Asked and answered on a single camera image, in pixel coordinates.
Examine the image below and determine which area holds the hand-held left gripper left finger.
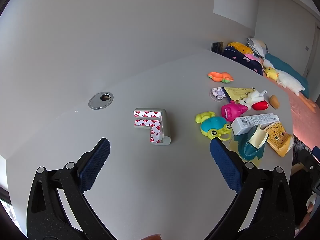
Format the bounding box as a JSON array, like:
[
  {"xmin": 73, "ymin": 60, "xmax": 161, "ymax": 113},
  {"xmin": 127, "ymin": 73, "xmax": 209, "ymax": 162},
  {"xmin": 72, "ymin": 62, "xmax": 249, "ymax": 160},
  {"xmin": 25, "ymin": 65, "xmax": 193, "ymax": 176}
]
[{"xmin": 26, "ymin": 137, "xmax": 118, "ymax": 240}]

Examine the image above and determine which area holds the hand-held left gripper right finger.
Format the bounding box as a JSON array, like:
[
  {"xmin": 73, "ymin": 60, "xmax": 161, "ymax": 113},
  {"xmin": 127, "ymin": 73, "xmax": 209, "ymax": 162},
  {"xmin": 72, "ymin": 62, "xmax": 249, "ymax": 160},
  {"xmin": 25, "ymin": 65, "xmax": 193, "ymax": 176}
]
[{"xmin": 205, "ymin": 138, "xmax": 295, "ymax": 240}]

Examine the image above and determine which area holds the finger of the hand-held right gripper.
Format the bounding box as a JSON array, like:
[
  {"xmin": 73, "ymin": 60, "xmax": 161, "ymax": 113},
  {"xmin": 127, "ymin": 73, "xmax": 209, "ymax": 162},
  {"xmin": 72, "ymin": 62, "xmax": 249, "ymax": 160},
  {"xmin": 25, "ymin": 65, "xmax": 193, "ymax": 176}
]
[{"xmin": 301, "ymin": 145, "xmax": 320, "ymax": 197}]

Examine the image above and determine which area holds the teal tape holder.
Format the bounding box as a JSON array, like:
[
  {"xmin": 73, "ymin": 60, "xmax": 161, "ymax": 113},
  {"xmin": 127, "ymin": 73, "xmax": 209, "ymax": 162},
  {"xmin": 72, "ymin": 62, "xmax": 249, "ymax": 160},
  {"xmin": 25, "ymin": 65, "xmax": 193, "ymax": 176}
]
[{"xmin": 235, "ymin": 124, "xmax": 269, "ymax": 161}]

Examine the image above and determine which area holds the yellow snack bag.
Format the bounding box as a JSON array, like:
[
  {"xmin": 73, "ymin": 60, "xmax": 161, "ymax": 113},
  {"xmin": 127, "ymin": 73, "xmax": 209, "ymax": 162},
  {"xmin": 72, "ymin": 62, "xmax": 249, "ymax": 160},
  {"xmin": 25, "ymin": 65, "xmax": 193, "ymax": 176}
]
[{"xmin": 262, "ymin": 121, "xmax": 293, "ymax": 157}]

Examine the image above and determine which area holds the long white box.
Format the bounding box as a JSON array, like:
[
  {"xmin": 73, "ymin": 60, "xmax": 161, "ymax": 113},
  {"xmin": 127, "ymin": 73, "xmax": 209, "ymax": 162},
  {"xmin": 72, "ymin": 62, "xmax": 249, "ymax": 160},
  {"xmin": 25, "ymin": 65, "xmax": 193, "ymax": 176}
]
[{"xmin": 230, "ymin": 113, "xmax": 279, "ymax": 136}]

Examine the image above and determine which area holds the pink monster toy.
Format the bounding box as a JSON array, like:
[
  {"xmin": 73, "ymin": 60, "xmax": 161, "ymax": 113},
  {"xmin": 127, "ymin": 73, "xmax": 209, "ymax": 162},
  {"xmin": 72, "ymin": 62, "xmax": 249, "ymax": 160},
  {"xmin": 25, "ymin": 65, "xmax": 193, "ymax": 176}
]
[{"xmin": 221, "ymin": 100, "xmax": 248, "ymax": 122}]

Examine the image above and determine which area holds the red plush heart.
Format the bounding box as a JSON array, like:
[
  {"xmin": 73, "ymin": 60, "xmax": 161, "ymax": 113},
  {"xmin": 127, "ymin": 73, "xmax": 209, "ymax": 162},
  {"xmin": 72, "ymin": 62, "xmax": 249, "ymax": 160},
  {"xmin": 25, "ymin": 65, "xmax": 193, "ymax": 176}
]
[{"xmin": 252, "ymin": 100, "xmax": 269, "ymax": 111}]

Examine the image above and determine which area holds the grey foam corner guard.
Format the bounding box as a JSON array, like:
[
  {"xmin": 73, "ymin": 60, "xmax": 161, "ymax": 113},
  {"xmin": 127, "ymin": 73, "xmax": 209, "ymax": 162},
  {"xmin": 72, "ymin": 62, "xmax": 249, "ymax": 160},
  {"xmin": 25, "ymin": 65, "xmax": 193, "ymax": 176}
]
[{"xmin": 132, "ymin": 107, "xmax": 172, "ymax": 147}]

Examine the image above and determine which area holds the small plush keychain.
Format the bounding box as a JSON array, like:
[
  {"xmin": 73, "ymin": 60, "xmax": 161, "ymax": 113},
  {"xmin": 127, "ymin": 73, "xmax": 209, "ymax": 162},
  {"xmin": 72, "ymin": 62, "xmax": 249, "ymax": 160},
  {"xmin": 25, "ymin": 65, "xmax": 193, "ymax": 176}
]
[{"xmin": 209, "ymin": 87, "xmax": 227, "ymax": 102}]

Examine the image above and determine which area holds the white plush glove toy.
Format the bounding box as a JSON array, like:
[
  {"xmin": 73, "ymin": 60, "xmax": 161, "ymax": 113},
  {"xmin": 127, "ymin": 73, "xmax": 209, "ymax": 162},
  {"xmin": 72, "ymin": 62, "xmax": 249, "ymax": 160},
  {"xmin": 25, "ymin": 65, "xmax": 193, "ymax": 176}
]
[{"xmin": 238, "ymin": 89, "xmax": 268, "ymax": 110}]

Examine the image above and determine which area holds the long yellow packet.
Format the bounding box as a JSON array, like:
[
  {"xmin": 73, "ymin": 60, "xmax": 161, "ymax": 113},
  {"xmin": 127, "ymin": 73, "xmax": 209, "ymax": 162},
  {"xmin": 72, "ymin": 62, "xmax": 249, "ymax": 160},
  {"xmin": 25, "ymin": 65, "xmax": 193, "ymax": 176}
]
[{"xmin": 221, "ymin": 86, "xmax": 255, "ymax": 102}]

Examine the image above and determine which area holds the orange carrot toy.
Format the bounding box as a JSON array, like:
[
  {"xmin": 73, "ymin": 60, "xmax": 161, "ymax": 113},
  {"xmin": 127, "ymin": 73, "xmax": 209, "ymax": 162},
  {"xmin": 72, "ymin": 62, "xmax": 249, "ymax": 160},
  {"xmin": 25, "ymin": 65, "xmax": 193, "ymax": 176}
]
[{"xmin": 207, "ymin": 72, "xmax": 235, "ymax": 83}]

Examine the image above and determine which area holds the person's right hand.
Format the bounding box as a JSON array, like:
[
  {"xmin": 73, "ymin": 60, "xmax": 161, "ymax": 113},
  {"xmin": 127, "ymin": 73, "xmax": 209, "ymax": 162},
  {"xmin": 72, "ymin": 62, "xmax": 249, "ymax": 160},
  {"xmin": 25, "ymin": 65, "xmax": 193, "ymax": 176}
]
[{"xmin": 299, "ymin": 195, "xmax": 316, "ymax": 234}]

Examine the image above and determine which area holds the bed with pink sheet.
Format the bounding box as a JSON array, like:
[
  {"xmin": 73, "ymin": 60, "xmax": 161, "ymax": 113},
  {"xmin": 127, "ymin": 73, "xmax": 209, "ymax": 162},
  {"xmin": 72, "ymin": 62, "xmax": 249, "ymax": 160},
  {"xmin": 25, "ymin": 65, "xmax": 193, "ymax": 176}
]
[{"xmin": 262, "ymin": 75, "xmax": 320, "ymax": 153}]

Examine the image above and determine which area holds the white goose plush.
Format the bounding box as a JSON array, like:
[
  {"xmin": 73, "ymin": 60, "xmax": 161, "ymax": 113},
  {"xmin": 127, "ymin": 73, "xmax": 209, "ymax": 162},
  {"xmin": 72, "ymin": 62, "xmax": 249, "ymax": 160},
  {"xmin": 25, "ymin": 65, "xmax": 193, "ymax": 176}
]
[{"xmin": 261, "ymin": 59, "xmax": 317, "ymax": 110}]

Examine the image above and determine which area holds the yellow duck plush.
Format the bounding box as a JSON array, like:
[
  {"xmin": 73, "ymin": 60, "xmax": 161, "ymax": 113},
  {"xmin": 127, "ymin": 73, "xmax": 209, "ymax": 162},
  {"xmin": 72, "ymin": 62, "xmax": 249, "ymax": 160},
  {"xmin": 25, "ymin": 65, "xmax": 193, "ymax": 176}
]
[{"xmin": 264, "ymin": 67, "xmax": 279, "ymax": 80}]

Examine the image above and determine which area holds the teal quilt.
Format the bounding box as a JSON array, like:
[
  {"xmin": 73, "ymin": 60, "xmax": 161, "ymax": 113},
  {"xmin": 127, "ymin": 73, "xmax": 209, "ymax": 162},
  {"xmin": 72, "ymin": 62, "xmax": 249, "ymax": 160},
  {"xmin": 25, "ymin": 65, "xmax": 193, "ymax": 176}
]
[{"xmin": 264, "ymin": 52, "xmax": 309, "ymax": 98}]

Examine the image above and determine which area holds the navy printed blanket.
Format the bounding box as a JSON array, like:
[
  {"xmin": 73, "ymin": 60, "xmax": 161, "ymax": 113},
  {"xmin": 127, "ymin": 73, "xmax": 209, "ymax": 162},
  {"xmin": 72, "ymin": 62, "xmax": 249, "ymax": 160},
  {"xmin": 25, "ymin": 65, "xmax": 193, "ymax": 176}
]
[{"xmin": 221, "ymin": 46, "xmax": 264, "ymax": 76}]

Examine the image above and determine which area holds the pink blanket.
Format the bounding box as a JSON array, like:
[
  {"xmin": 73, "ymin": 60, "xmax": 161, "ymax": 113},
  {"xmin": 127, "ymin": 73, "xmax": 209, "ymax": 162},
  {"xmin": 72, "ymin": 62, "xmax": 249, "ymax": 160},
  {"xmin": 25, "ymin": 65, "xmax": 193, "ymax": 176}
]
[{"xmin": 244, "ymin": 52, "xmax": 263, "ymax": 64}]

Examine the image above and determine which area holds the yellow star pillow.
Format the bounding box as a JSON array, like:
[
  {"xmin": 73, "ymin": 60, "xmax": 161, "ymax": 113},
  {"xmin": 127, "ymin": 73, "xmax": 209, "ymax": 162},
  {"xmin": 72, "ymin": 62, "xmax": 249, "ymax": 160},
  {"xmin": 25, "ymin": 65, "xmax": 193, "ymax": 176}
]
[{"xmin": 227, "ymin": 42, "xmax": 253, "ymax": 55}]

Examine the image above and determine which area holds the checkered pillow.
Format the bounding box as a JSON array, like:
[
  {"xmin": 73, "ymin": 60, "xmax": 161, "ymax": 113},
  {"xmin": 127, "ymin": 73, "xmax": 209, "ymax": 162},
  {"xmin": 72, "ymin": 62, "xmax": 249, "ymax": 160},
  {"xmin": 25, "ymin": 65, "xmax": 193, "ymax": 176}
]
[{"xmin": 247, "ymin": 37, "xmax": 268, "ymax": 58}]

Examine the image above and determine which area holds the silver cable grommet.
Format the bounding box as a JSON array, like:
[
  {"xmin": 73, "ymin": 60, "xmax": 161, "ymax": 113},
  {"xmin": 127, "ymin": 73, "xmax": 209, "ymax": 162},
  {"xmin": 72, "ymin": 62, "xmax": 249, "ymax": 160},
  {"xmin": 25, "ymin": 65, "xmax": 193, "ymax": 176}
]
[{"xmin": 88, "ymin": 92, "xmax": 114, "ymax": 110}]

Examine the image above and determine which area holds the black wall socket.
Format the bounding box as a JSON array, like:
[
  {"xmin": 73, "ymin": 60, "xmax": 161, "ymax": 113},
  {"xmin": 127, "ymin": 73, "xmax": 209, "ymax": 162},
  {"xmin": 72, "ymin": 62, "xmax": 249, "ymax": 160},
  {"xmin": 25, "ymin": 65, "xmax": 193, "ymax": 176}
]
[{"xmin": 211, "ymin": 41, "xmax": 223, "ymax": 54}]

